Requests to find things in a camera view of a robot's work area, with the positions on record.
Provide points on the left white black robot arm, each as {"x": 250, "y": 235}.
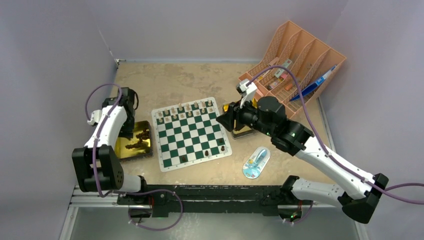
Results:
{"x": 96, "y": 165}

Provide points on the blue packaged toy blister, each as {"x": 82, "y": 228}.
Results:
{"x": 255, "y": 164}

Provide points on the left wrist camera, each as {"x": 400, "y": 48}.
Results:
{"x": 95, "y": 117}

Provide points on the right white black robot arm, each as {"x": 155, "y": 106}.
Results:
{"x": 355, "y": 191}

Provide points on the peach plastic file organizer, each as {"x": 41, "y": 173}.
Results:
{"x": 307, "y": 57}

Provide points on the right gold tin tray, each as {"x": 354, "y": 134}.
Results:
{"x": 236, "y": 134}

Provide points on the white chess pieces row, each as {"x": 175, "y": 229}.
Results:
{"x": 196, "y": 111}

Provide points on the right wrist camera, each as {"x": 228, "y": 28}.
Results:
{"x": 247, "y": 90}

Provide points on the dark pieces in tray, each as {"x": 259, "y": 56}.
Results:
{"x": 140, "y": 141}

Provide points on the left gold tin tray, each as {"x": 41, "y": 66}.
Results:
{"x": 127, "y": 155}

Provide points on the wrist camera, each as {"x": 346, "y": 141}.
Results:
{"x": 95, "y": 117}
{"x": 247, "y": 90}

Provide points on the gold tin tray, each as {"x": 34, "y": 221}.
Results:
{"x": 127, "y": 155}
{"x": 236, "y": 134}

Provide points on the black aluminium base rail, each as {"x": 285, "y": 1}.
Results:
{"x": 164, "y": 199}

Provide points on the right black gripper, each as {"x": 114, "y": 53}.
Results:
{"x": 235, "y": 112}

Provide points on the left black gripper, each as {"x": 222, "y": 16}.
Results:
{"x": 126, "y": 132}

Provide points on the green white chess board mat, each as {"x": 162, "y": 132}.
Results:
{"x": 179, "y": 138}

